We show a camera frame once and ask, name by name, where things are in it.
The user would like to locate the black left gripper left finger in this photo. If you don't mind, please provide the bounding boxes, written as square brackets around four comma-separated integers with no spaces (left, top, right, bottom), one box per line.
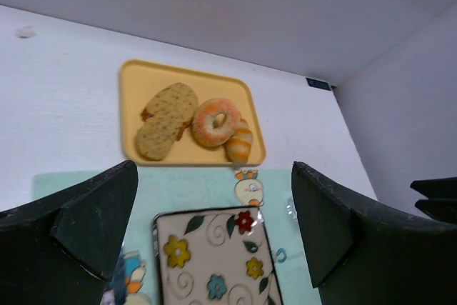
[1,160,139,304]

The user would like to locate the yellow plastic tray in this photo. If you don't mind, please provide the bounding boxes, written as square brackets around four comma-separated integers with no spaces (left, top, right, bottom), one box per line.
[119,59,266,167]

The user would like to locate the mint cartoon placemat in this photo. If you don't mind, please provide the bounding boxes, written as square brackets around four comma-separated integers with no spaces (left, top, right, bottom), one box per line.
[33,167,322,305]

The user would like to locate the brown bread slice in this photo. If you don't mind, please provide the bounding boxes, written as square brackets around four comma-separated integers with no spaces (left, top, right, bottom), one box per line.
[141,82,199,129]
[135,110,183,161]

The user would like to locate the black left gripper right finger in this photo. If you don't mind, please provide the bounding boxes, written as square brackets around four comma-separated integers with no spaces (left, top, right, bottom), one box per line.
[291,162,456,304]

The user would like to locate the orange sugared donut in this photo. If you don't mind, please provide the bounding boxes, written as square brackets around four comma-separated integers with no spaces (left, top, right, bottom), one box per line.
[191,98,241,148]

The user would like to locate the floral square plate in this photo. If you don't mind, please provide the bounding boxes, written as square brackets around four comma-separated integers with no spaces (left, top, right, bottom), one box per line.
[153,206,283,304]

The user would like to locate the orange striped croissant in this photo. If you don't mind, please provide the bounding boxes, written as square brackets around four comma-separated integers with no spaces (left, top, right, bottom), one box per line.
[224,119,253,165]

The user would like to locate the small white scrap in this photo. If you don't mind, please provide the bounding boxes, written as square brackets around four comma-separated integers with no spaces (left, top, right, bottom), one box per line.
[16,26,36,39]

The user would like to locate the black label sticker right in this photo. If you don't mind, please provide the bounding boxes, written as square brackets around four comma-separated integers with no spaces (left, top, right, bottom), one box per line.
[306,77,332,91]

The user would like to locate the black right-arm gripper finger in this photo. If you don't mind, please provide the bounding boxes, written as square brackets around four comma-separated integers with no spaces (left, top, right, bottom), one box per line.
[410,177,457,224]

